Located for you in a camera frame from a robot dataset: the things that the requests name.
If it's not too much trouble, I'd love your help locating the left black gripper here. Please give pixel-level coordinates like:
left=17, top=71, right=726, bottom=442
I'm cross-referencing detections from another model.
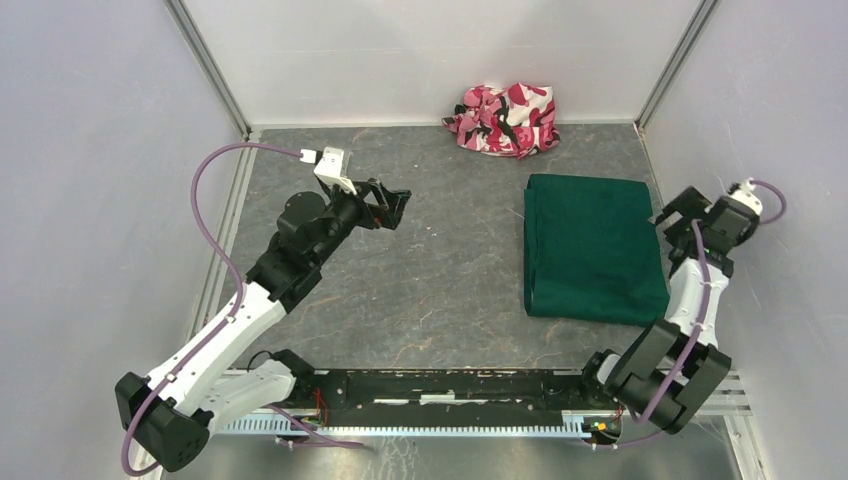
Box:
left=310, top=177, right=411, bottom=267

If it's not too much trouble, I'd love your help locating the green surgical drape cloth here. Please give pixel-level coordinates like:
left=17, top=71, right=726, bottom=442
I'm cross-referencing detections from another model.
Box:
left=523, top=173, right=670, bottom=327

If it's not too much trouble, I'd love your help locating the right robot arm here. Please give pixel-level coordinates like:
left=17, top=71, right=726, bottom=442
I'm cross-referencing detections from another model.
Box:
left=577, top=180, right=763, bottom=434

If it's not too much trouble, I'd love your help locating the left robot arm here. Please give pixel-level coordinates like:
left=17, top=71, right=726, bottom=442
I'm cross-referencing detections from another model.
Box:
left=115, top=179, right=412, bottom=476

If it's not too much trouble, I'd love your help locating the pink camouflage cloth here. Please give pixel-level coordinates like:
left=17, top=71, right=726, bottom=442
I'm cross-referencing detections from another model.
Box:
left=441, top=82, right=560, bottom=159

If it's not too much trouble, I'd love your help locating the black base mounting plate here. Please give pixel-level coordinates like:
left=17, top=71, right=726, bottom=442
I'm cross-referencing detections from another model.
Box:
left=274, top=369, right=623, bottom=428

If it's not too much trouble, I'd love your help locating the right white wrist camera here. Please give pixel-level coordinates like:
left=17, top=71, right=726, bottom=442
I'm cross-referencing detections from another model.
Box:
left=727, top=178, right=763, bottom=216

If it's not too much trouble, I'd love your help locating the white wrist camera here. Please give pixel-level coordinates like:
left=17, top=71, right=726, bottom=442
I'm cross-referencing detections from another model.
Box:
left=727, top=178, right=763, bottom=216
left=300, top=147, right=357, bottom=195

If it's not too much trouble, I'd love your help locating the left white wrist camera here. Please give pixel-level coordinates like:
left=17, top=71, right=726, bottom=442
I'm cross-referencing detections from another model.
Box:
left=300, top=147, right=357, bottom=195

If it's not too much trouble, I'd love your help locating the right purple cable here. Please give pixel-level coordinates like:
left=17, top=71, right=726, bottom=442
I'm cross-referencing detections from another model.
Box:
left=591, top=178, right=788, bottom=452

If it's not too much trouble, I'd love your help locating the purple cable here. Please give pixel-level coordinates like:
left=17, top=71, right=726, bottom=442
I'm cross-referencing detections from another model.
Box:
left=119, top=142, right=306, bottom=478
left=591, top=178, right=788, bottom=452

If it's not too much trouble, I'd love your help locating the aluminium frame rail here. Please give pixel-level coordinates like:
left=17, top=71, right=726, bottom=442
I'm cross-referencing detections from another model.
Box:
left=150, top=368, right=753, bottom=439

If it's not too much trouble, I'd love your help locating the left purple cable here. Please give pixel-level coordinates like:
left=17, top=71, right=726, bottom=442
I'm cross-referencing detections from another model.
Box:
left=119, top=142, right=306, bottom=478

